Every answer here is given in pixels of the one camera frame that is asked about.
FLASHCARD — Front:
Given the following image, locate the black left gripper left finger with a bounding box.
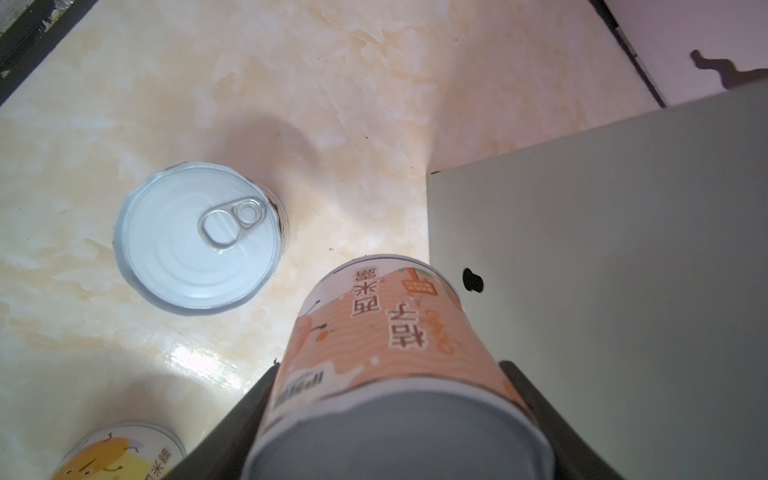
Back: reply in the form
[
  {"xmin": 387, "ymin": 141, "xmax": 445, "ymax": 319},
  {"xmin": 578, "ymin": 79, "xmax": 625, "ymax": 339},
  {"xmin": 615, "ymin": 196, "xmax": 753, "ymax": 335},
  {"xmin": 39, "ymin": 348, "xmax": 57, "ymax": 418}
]
[{"xmin": 165, "ymin": 363, "xmax": 280, "ymax": 480}]

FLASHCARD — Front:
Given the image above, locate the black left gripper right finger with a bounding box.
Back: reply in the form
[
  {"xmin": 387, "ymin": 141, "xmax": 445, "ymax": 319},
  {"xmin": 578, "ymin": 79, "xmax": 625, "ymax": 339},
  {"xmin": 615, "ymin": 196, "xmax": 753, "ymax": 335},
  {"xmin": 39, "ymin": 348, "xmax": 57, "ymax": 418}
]
[{"xmin": 499, "ymin": 360, "xmax": 623, "ymax": 480}]

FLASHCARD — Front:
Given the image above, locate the orange label small can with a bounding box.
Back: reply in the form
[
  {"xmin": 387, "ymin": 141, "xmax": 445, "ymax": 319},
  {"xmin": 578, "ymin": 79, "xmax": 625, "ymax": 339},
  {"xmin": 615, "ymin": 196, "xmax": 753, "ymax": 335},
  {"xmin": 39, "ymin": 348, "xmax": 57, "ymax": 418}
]
[{"xmin": 242, "ymin": 254, "xmax": 555, "ymax": 479}]

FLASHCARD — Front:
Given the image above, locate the grey metal cabinet counter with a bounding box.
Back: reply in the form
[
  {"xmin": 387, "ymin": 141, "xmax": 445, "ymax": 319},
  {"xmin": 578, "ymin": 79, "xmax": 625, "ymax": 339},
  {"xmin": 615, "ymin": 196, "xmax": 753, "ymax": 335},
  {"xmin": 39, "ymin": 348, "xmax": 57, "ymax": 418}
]
[{"xmin": 427, "ymin": 83, "xmax": 767, "ymax": 479}]

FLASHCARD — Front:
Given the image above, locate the yellow label small can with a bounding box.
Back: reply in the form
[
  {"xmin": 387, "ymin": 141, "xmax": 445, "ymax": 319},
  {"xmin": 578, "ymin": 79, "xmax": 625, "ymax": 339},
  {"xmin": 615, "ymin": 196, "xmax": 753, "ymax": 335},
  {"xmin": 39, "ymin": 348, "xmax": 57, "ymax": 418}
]
[{"xmin": 53, "ymin": 421, "xmax": 187, "ymax": 480}]

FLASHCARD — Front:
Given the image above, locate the pink label small can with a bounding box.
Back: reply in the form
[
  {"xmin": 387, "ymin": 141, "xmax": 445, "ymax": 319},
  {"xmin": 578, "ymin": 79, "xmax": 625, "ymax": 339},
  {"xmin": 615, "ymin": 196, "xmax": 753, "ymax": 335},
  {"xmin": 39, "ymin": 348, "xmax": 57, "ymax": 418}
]
[{"xmin": 113, "ymin": 162, "xmax": 289, "ymax": 316}]

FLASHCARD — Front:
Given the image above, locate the black aluminium frame rail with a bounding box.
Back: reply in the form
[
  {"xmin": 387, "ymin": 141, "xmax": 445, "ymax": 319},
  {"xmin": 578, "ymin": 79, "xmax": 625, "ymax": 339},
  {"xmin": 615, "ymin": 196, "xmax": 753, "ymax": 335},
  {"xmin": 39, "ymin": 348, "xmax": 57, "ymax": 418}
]
[{"xmin": 1, "ymin": 0, "xmax": 97, "ymax": 104}]

